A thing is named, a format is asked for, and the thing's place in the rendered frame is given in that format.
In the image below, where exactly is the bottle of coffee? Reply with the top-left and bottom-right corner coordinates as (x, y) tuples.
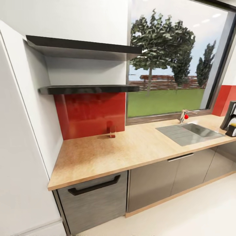
(225, 123), (236, 137)

